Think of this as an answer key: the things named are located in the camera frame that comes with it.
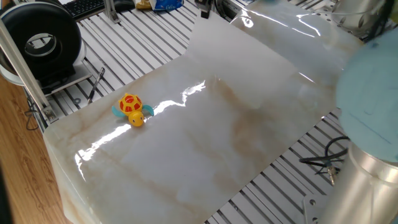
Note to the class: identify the yellow snack bag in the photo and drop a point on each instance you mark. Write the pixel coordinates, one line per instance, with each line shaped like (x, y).
(143, 4)

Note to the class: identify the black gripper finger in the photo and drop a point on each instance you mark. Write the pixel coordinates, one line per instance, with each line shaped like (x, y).
(203, 11)
(209, 3)

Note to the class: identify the black computer mouse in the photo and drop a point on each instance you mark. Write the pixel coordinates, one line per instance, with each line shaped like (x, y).
(124, 5)

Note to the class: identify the marble pattern table mat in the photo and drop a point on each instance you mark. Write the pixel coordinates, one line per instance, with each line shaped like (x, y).
(161, 174)

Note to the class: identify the short aluminium post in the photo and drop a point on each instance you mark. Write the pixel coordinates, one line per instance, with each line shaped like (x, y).
(110, 12)

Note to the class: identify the yellow red toy turtle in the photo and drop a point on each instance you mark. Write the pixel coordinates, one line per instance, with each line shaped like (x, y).
(130, 107)

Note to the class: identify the blue snack bag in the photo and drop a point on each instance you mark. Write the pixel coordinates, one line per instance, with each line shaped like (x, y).
(166, 4)

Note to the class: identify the black keyboard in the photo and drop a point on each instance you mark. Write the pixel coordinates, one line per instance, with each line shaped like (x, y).
(84, 7)

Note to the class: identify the grey base plate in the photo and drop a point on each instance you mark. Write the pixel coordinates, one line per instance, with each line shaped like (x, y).
(79, 77)

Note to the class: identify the black pen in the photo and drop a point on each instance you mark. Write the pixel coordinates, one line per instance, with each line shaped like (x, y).
(95, 85)

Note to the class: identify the aluminium frame post with bracket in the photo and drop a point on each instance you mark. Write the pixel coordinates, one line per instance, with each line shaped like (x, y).
(21, 68)

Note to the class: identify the black round blower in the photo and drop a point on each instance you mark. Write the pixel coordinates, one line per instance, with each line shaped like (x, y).
(66, 34)

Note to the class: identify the metal mounting plate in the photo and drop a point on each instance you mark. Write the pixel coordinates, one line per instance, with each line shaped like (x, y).
(312, 207)

